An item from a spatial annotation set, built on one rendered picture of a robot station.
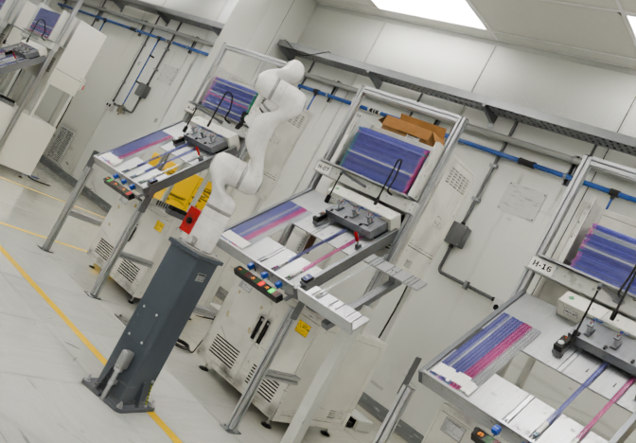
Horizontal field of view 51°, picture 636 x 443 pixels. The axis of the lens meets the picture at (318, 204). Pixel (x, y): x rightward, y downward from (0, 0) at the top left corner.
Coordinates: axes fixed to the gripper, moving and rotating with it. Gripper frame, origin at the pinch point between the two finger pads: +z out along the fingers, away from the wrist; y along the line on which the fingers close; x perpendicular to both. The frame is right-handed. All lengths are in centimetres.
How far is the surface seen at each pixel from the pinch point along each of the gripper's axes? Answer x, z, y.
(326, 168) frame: -78, -7, -13
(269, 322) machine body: -44, 63, -70
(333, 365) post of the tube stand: -3, 31, -114
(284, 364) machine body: -33, 64, -94
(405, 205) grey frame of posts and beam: -58, -32, -66
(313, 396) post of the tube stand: -2, 47, -119
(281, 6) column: -280, -30, 218
